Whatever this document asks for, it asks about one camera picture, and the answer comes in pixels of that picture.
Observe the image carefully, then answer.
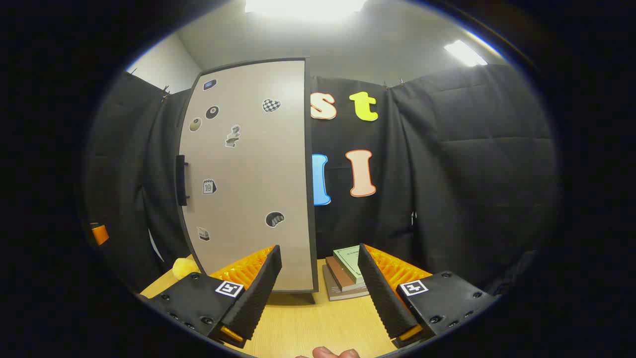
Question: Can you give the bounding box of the pale yellow round bun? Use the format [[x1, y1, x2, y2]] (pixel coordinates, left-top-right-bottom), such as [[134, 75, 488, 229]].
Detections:
[[171, 255, 202, 280]]

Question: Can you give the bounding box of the black door handle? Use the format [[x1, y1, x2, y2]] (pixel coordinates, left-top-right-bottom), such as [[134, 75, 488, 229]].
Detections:
[[175, 155, 190, 206]]

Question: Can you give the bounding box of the black backdrop cloth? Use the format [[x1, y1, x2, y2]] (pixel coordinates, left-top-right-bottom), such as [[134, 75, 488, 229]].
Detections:
[[84, 65, 557, 294]]

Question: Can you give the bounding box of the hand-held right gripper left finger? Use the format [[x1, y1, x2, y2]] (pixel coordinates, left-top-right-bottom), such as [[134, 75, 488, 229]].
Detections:
[[141, 245, 282, 349]]

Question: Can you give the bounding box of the small ceiling light panel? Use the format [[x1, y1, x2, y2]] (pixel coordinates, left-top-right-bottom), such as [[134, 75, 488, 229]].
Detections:
[[444, 40, 488, 67]]

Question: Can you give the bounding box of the brown book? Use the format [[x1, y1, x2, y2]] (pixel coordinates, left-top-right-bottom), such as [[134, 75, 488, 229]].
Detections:
[[325, 256, 367, 293]]

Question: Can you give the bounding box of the dark grey cabinet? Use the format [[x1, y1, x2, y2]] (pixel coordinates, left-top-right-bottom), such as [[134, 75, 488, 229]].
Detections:
[[176, 56, 319, 304]]

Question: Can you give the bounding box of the large ceiling light panel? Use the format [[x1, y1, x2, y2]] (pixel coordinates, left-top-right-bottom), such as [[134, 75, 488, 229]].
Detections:
[[243, 0, 368, 20]]

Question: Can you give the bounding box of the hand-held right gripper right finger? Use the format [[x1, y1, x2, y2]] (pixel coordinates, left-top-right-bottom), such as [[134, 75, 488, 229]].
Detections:
[[358, 243, 499, 349]]

